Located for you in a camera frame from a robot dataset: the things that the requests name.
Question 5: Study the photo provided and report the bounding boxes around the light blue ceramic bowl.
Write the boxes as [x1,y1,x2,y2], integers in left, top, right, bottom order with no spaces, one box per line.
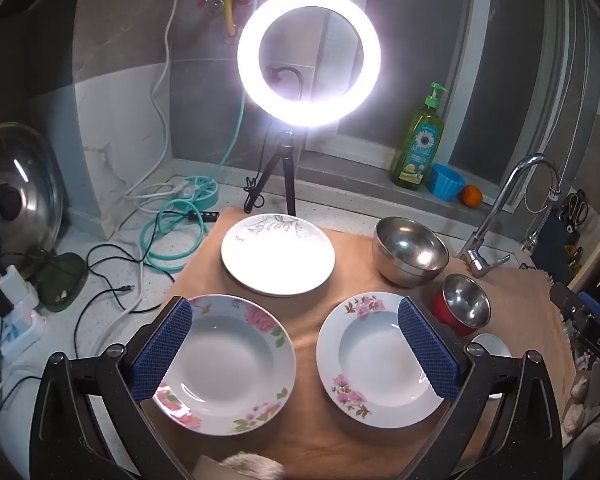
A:
[467,333,513,401]

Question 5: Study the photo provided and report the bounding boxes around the large stainless steel bowl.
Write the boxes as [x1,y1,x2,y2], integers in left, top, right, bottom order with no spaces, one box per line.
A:
[371,216,450,288]

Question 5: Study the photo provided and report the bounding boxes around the fluffy beige clothing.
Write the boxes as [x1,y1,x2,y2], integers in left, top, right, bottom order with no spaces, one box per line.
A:
[220,451,287,480]

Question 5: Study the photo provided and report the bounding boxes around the orange towel mat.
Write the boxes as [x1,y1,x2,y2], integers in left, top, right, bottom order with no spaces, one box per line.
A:
[140,205,578,480]

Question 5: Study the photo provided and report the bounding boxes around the ring light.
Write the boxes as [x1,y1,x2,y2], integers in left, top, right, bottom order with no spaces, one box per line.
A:
[236,0,382,128]

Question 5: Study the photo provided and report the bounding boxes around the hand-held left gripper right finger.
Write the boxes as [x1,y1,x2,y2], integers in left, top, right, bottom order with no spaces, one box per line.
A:
[396,295,565,480]

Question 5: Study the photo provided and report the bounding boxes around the white plate small pink flowers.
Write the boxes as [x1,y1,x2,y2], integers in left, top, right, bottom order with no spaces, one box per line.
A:
[316,291,456,429]

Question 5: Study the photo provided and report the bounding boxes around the black cable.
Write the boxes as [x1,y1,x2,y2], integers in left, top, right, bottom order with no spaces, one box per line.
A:
[72,242,176,361]

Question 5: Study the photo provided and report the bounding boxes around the green dish soap bottle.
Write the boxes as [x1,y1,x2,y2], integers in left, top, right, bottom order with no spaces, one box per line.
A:
[390,82,448,190]

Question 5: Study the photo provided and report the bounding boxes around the white power strip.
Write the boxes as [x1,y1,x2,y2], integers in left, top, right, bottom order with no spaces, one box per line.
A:
[0,305,47,361]

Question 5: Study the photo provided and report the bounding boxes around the teal cord reel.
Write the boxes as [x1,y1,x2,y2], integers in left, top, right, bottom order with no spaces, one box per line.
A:
[172,175,219,211]

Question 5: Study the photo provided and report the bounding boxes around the blue ribbed cup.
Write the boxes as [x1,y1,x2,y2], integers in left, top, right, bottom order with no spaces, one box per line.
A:
[426,162,467,202]

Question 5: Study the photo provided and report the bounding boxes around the scissors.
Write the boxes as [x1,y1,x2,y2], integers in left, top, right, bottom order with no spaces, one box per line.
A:
[562,191,591,233]

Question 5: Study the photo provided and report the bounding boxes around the steel pot lid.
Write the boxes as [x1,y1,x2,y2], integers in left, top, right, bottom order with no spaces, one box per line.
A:
[0,122,65,266]

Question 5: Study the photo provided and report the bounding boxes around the person's right hand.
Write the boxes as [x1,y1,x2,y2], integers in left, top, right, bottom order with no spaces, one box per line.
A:
[562,372,592,433]

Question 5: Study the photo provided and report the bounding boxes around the dark blue utensil holder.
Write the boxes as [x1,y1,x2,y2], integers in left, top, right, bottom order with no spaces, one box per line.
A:
[540,217,588,286]

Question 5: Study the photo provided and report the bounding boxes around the chrome faucet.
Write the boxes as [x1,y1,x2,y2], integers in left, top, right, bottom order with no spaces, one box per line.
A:
[457,154,562,278]

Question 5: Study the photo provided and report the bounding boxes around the white plate grey leaf print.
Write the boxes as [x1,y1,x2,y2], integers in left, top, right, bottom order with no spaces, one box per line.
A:
[221,213,336,296]

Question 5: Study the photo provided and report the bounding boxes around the white cable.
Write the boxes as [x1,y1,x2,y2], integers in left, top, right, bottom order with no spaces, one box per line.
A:
[102,0,196,241]

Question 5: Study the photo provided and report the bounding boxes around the metal flexible hose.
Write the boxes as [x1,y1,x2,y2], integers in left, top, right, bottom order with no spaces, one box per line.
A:
[520,162,563,256]

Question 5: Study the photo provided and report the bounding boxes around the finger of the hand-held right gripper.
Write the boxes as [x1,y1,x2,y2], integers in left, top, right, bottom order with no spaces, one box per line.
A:
[550,282,593,328]
[572,292,600,326]

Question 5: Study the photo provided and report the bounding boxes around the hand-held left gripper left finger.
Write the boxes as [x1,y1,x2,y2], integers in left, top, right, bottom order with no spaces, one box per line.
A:
[28,296,194,480]

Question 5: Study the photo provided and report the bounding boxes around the green glass ashtray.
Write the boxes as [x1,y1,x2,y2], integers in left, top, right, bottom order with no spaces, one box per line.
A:
[34,252,88,313]

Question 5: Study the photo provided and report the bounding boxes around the red bowl steel inside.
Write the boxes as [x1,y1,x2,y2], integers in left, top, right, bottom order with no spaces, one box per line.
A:
[432,273,492,337]

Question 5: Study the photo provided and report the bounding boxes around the white plate large rose print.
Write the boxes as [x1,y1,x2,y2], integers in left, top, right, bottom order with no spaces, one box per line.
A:
[152,294,297,436]

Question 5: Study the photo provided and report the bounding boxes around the teal cord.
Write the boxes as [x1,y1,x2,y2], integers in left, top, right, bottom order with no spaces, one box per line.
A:
[139,0,263,273]

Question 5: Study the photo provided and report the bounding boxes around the white charger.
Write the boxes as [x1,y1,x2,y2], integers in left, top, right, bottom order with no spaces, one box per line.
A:
[0,266,31,306]

